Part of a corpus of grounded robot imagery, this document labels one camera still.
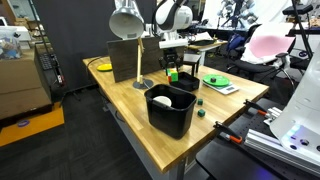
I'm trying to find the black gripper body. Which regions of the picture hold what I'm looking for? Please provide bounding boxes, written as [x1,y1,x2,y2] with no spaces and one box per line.
[162,47,181,64]

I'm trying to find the large rubik's cube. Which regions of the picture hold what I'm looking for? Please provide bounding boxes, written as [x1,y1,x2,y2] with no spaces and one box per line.
[165,67,180,84]

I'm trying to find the small dark wooden stool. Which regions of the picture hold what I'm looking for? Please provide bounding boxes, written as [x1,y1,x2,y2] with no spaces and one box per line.
[179,53,202,78]

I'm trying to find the black rectangular tray bin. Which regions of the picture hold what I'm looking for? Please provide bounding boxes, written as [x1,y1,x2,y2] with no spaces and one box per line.
[169,71,201,92]

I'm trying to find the background wooden desk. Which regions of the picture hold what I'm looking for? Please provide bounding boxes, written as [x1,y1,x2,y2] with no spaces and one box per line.
[186,31,229,66]

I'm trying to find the white paper cup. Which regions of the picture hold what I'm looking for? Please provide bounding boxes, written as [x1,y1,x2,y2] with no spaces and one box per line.
[152,95,173,108]

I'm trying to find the dark wooden board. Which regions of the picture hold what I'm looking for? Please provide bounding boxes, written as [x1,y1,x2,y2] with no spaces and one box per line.
[106,33,186,84]

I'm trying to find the green round plate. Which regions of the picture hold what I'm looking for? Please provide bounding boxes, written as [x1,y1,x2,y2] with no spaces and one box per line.
[202,73,231,88]

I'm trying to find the silver desk lamp wooden stem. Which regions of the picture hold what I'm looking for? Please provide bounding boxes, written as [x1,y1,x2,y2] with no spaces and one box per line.
[108,0,155,90]

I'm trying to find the white digital kitchen scale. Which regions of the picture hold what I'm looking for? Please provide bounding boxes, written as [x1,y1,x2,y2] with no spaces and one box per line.
[202,79,240,96]

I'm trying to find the black trash bin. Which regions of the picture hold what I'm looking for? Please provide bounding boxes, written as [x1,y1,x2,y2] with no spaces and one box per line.
[144,83,198,140]

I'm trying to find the yellow round disc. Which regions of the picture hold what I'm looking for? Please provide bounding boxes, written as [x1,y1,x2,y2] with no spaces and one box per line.
[96,62,114,72]

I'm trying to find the black office chair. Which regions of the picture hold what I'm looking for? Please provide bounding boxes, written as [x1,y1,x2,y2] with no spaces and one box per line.
[226,23,298,84]

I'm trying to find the black orange bar clamp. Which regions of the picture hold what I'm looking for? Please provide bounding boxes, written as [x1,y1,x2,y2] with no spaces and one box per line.
[213,120,244,145]
[243,99,269,117]

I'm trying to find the black partition screen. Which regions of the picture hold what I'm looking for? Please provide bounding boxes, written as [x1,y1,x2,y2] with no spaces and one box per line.
[32,0,158,93]

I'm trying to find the pink cloth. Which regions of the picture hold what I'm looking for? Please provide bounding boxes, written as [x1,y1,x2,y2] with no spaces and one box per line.
[248,33,297,62]

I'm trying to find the black perforated side table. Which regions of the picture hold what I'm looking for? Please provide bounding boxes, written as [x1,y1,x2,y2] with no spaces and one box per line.
[195,97,320,180]

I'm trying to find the black keypad device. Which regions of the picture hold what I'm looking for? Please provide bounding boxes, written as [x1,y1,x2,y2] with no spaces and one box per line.
[34,43,66,88]

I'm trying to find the large white machine housing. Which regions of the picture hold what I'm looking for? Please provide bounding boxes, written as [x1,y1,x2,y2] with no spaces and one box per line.
[269,43,320,158]

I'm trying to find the brown cardboard box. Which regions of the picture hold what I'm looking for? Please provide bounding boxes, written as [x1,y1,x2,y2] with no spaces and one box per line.
[0,48,54,121]

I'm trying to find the clear plastic storage bin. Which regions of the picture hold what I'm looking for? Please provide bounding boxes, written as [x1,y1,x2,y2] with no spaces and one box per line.
[0,25,32,61]

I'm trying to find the silver metal bracket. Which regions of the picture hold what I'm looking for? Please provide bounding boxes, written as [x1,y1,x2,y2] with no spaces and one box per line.
[265,106,284,126]

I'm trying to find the aluminium extrusion rail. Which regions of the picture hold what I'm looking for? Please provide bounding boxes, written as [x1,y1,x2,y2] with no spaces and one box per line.
[244,128,320,176]

